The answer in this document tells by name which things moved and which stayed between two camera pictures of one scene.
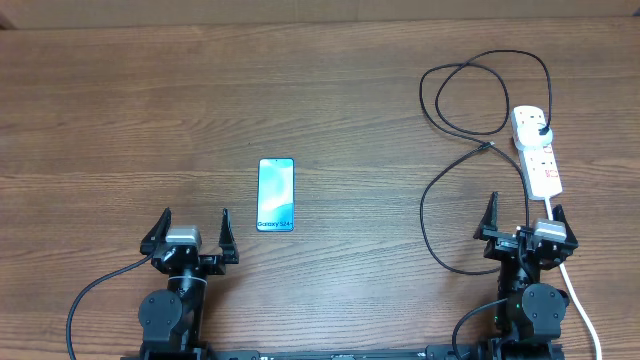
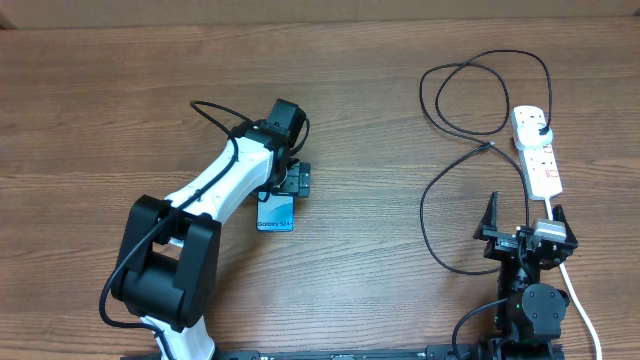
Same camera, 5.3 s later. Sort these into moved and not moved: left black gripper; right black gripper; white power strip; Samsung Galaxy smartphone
Moved: left black gripper
Not moved: white power strip; right black gripper; Samsung Galaxy smartphone
